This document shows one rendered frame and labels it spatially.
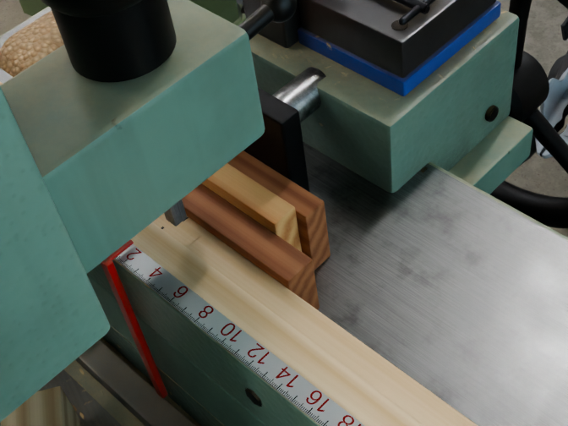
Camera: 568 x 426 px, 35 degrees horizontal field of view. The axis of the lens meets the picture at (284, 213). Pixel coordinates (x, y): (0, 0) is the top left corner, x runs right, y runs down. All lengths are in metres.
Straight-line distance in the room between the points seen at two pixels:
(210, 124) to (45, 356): 0.14
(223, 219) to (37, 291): 0.17
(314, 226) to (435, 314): 0.09
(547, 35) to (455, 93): 1.59
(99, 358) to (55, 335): 0.25
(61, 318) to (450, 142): 0.32
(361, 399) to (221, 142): 0.15
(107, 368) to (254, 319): 0.19
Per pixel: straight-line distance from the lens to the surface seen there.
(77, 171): 0.40
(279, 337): 0.46
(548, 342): 0.52
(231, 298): 0.48
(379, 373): 0.45
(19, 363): 0.39
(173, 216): 0.51
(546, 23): 2.21
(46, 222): 0.35
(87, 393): 0.65
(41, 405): 0.60
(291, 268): 0.49
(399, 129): 0.55
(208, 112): 0.44
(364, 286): 0.53
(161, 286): 0.48
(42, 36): 0.74
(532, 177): 1.84
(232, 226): 0.51
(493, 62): 0.61
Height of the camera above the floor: 1.33
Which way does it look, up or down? 48 degrees down
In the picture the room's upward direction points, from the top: 10 degrees counter-clockwise
